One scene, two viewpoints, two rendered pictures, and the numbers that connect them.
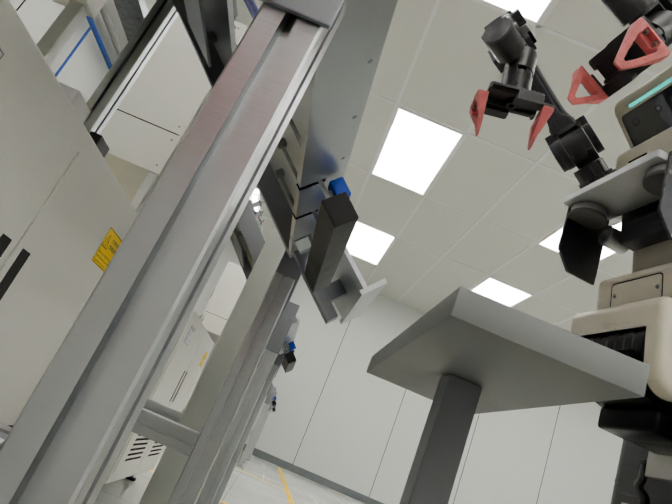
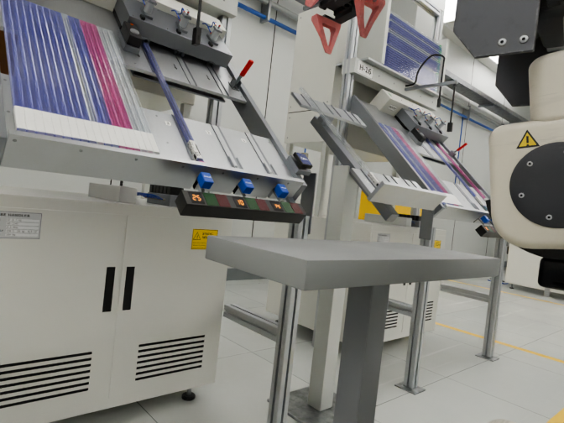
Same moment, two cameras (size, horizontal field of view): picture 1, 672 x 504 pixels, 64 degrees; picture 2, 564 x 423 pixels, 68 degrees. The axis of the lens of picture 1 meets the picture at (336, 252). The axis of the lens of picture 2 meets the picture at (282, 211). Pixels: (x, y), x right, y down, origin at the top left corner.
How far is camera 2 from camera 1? 0.83 m
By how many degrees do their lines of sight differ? 51
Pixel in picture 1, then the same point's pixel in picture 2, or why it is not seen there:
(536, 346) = (241, 266)
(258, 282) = (335, 209)
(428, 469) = (347, 346)
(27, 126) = (80, 226)
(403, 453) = not seen: outside the picture
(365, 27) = (45, 152)
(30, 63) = (60, 206)
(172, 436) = (268, 331)
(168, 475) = (320, 347)
